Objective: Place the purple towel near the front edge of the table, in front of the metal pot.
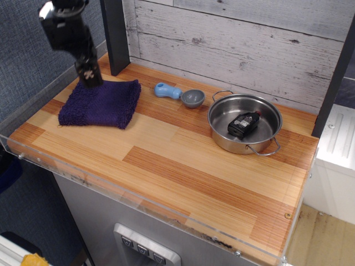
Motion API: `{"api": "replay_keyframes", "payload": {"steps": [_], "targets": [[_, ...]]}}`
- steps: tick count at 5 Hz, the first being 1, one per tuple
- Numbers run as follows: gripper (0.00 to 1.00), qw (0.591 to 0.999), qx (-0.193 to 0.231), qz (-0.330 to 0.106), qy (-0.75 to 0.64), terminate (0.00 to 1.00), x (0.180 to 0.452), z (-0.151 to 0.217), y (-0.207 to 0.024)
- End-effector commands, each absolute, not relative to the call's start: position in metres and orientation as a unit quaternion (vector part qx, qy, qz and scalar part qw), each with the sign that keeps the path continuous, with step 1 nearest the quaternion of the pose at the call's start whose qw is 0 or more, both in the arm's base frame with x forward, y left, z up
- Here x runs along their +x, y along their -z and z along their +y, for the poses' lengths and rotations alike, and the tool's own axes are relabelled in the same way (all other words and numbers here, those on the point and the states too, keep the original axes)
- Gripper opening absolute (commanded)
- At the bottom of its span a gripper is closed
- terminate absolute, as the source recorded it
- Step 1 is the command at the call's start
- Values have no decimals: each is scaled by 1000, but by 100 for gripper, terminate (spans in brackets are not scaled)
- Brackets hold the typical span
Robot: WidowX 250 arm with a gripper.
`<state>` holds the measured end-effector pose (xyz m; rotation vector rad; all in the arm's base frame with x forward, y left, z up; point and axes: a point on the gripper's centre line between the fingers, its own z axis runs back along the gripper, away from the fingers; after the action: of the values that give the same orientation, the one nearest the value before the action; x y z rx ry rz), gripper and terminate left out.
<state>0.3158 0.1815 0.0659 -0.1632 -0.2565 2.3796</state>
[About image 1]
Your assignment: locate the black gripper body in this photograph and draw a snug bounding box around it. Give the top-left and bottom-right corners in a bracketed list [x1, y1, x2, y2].
[39, 1, 97, 65]

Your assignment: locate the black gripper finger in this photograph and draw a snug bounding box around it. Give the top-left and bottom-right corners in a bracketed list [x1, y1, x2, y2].
[74, 63, 93, 88]
[88, 60, 103, 86]

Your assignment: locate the purple towel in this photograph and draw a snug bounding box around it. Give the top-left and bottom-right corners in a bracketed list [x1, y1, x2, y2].
[58, 80, 141, 129]

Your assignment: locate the blue object at left edge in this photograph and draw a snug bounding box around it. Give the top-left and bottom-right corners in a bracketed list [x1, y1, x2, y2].
[1, 157, 23, 193]

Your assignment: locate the blue and grey scoop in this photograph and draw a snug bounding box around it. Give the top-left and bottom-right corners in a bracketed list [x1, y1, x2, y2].
[154, 83, 206, 109]

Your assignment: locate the small black bottle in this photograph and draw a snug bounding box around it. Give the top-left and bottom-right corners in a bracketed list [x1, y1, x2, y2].
[227, 111, 261, 139]

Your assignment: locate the silver cabinet with dispenser panel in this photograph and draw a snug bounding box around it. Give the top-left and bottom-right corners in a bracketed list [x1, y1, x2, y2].
[54, 175, 289, 265]

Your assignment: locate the clear acrylic table guard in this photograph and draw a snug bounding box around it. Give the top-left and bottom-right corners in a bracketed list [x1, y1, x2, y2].
[0, 40, 320, 264]

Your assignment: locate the white aluminium box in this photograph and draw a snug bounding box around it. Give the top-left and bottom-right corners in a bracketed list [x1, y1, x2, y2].
[303, 104, 354, 224]

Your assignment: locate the dark grey left post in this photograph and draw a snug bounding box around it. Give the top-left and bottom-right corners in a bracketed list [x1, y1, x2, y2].
[100, 0, 130, 76]

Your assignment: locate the dark grey post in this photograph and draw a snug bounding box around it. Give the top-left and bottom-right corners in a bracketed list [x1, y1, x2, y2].
[311, 18, 354, 138]
[100, 0, 130, 76]

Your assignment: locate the metal pot with handles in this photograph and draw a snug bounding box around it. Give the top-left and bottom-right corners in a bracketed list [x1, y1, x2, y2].
[207, 90, 282, 156]

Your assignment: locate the dark grey right post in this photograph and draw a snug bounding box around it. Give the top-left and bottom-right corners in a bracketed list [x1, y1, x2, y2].
[311, 18, 354, 138]

